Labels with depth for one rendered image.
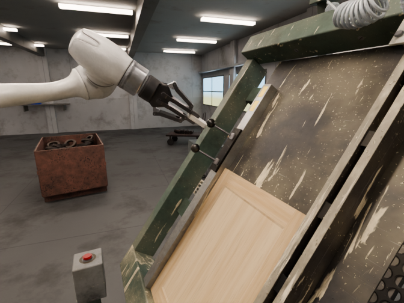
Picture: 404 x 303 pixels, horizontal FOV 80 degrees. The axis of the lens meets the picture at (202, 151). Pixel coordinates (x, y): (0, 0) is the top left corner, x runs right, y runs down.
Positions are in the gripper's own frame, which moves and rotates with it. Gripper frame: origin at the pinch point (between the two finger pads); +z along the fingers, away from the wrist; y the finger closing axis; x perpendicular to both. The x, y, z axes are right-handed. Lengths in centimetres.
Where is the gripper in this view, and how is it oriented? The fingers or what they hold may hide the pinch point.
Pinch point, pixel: (196, 119)
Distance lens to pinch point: 81.1
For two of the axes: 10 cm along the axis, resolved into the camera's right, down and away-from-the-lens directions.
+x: 1.1, 5.0, -8.6
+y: -6.0, 7.2, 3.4
